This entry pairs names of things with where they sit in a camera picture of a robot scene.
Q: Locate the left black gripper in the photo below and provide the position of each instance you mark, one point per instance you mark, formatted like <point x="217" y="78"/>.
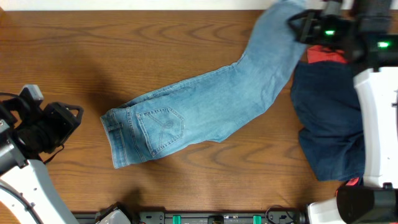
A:
<point x="58" y="121"/>

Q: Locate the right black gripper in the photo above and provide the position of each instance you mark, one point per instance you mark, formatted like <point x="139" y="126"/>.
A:
<point x="308" y="17"/>

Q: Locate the dark navy shorts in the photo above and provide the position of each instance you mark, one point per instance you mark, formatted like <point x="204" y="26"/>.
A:
<point x="329" y="121"/>

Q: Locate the light blue jeans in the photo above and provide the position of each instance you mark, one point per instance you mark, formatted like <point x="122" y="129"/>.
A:
<point x="211" y="106"/>

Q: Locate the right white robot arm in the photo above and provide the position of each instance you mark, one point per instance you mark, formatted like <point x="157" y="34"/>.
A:
<point x="371" y="51"/>

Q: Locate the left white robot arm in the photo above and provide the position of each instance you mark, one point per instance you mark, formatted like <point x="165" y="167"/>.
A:
<point x="26" y="188"/>

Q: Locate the red t-shirt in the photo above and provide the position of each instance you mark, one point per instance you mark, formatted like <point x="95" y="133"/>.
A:
<point x="325" y="54"/>

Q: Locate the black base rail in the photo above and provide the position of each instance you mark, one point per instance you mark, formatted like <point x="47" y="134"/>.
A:
<point x="118" y="213"/>

